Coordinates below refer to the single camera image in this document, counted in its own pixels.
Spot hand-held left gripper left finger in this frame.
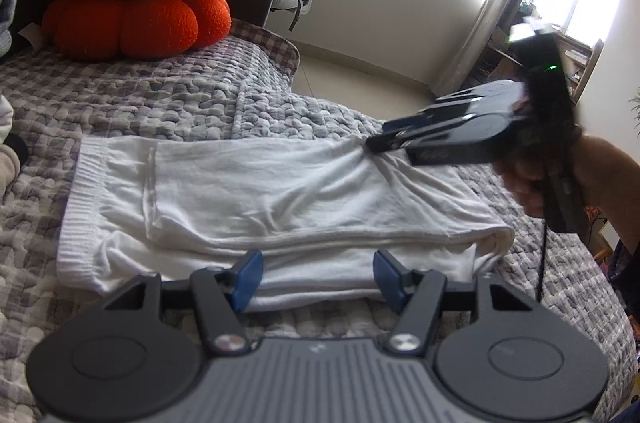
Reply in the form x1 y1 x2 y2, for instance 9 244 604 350
100 249 265 357

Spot person's right hand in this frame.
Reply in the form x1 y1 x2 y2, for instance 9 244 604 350
498 137 617 219

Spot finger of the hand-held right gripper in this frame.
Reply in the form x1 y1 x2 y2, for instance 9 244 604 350
382 92 481 135
365 115 471 154

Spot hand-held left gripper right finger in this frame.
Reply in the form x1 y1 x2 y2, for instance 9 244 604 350
372 249 531 354

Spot person's right forearm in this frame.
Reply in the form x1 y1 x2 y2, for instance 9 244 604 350
600 138 640 264

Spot grey checked quilted blanket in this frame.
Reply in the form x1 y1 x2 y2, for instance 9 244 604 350
0 20 638 423

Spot grey sweater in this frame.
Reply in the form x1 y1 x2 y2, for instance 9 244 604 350
0 0 18 58

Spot dark cloth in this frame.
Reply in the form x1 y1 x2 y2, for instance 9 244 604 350
0 133 28 168

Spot white pants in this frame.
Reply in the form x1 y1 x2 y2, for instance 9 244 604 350
56 135 516 311

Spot wooden shelf desk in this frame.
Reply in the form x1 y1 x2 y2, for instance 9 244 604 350
470 3 606 104

